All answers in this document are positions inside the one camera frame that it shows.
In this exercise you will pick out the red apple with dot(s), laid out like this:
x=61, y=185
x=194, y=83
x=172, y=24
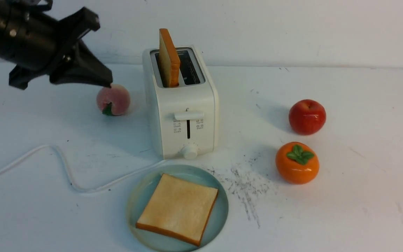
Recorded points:
x=307, y=117

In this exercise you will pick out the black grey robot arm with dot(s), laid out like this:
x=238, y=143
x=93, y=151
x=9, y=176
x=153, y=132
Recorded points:
x=40, y=45

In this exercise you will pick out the pink peach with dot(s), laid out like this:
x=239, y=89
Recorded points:
x=114, y=100

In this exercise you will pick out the white two-slot toaster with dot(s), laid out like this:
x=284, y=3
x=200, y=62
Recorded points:
x=184, y=120

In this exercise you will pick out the toast slice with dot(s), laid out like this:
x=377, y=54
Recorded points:
x=169, y=61
x=178, y=209

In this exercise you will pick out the light green round plate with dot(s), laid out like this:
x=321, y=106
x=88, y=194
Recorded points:
x=140, y=196

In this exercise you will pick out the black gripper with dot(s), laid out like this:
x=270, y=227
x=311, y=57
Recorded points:
x=41, y=45

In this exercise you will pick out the orange persimmon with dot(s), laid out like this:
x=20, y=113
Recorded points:
x=297, y=163

